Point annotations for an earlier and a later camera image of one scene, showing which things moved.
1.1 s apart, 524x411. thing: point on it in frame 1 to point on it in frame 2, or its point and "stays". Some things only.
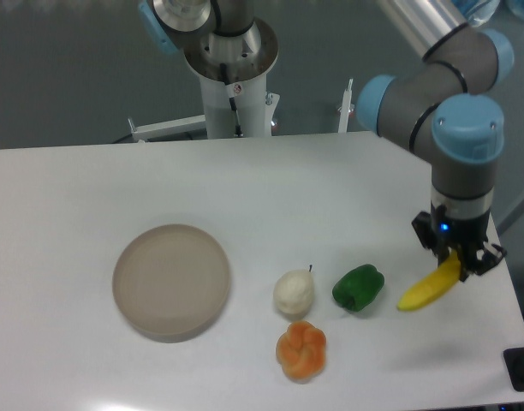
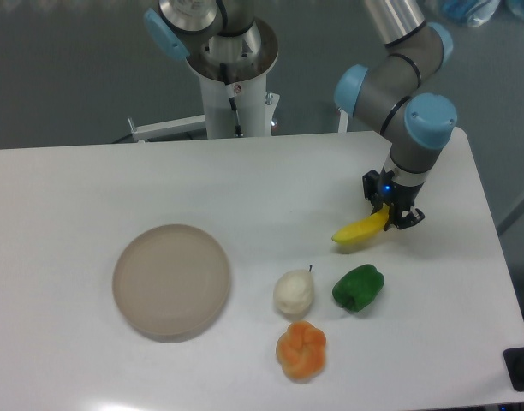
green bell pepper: x=358 y=287 stays
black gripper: x=463 y=235 to x=401 y=198
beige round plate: x=171 y=282 stays
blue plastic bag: x=477 y=12 stays
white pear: x=294 y=290 stays
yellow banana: x=437 y=284 to x=363 y=228
